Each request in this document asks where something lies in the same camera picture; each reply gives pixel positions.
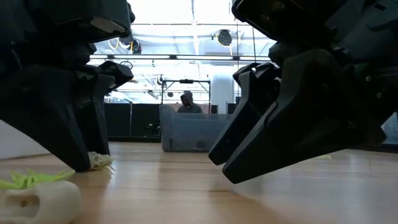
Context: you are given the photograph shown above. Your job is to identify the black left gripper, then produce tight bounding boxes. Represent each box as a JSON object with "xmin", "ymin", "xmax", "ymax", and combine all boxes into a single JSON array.
[{"xmin": 0, "ymin": 0, "xmax": 136, "ymax": 172}]

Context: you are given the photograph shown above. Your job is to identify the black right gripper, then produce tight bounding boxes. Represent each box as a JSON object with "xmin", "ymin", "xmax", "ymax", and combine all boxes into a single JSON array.
[{"xmin": 231, "ymin": 0, "xmax": 398, "ymax": 138}]

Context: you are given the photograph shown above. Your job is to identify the beige toy skull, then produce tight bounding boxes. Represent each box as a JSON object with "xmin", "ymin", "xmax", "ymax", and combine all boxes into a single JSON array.
[
  {"xmin": 88, "ymin": 151, "xmax": 113, "ymax": 171},
  {"xmin": 0, "ymin": 180, "xmax": 82, "ymax": 224}
]

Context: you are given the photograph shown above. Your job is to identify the black partition panels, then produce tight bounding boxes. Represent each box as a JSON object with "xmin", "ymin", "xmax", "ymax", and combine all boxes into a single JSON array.
[{"xmin": 104, "ymin": 102, "xmax": 237, "ymax": 139}]

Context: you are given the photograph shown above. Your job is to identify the white plastic bin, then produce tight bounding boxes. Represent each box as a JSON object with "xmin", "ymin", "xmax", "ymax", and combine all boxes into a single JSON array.
[{"xmin": 0, "ymin": 119, "xmax": 52, "ymax": 161}]

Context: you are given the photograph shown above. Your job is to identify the person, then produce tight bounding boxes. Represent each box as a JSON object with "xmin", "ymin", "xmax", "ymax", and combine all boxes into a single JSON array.
[{"xmin": 176, "ymin": 90, "xmax": 203, "ymax": 114}]

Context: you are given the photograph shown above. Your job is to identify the dark grey translucent bin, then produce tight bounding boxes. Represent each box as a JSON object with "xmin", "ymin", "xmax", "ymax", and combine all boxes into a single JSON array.
[{"xmin": 159, "ymin": 104, "xmax": 233, "ymax": 153}]

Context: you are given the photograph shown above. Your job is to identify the grey tarp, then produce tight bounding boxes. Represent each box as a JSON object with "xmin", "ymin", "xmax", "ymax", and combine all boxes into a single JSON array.
[{"xmin": 381, "ymin": 113, "xmax": 398, "ymax": 144}]

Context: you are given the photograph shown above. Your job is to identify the long light bar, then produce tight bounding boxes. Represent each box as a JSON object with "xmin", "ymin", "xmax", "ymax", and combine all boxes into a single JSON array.
[{"xmin": 90, "ymin": 53, "xmax": 271, "ymax": 63}]

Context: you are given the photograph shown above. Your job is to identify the black metal stand frame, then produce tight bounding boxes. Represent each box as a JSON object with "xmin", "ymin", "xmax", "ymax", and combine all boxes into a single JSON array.
[{"xmin": 160, "ymin": 78, "xmax": 212, "ymax": 108}]

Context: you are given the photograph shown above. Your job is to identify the black ceiling cable reel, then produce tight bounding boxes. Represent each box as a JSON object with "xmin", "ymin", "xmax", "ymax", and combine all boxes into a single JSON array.
[
  {"xmin": 216, "ymin": 29, "xmax": 234, "ymax": 47},
  {"xmin": 119, "ymin": 34, "xmax": 143, "ymax": 55}
]

